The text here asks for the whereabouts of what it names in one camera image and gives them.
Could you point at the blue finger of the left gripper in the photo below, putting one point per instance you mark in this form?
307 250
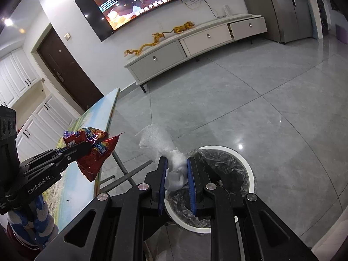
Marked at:
63 157

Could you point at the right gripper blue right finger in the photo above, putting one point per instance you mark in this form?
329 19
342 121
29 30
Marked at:
255 232

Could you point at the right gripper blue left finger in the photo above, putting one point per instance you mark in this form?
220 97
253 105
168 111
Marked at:
114 227

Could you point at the red snack bag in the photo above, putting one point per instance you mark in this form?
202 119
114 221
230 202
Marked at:
102 148

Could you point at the white plastic wrap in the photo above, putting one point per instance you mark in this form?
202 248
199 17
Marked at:
156 142

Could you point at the white trash bin black liner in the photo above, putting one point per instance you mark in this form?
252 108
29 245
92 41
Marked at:
218 178

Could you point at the blue gloved left hand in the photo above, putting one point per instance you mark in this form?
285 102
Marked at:
33 226

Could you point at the printed landscape folding table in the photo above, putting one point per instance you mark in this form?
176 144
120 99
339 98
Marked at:
73 191

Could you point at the dark brown entrance door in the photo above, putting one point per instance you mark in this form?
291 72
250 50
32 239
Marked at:
67 71

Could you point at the white tv cabinet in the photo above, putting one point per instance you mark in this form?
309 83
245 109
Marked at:
192 43

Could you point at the yellow dragon figurine left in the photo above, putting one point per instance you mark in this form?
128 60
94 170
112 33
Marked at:
137 52

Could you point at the yellow dragon figurine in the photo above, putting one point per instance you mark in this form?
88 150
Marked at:
137 52
158 36
182 28

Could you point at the yellow dragon figurine middle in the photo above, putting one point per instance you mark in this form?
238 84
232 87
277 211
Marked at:
158 36

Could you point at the yellow dragon figurine right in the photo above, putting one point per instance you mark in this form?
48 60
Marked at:
182 28

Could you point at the purple stool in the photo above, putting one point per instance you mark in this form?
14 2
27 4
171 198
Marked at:
341 33

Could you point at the grey refrigerator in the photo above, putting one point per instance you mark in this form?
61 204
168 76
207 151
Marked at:
288 20

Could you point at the white wall cupboard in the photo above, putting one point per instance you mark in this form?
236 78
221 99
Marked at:
41 118

